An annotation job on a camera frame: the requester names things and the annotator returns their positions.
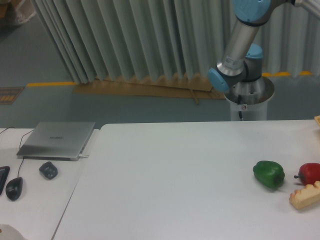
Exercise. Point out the white laptop cable plug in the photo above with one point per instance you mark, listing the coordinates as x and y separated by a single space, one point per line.
81 156

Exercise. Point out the black keyboard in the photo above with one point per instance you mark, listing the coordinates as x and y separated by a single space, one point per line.
4 172

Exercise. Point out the brown cardboard sheet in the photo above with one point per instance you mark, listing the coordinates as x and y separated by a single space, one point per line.
196 88

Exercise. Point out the wooden tray corner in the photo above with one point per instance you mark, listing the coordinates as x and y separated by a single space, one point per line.
317 119

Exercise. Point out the black earbuds case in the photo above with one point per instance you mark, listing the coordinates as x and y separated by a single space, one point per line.
48 170

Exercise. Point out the red bell pepper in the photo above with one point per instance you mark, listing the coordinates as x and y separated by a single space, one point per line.
308 173

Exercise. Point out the plastic wrapped cardboard box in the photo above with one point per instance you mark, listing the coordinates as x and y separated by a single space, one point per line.
16 12

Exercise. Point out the silver closed laptop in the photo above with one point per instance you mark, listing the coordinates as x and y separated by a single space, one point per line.
59 140

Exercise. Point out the grey pleated curtain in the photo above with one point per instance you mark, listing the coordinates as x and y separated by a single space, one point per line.
168 38

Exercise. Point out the beige toy bread slice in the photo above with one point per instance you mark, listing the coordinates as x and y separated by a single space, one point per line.
306 196

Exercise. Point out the white plate edge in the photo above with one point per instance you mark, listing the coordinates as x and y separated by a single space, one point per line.
7 232

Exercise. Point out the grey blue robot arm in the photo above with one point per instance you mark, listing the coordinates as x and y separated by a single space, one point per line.
242 60

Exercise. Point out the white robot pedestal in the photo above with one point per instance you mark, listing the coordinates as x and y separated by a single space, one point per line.
248 101

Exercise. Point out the black computer mouse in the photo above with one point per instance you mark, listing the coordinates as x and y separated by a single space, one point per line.
14 188

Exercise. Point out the green bell pepper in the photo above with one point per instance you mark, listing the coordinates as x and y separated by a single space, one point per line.
269 173

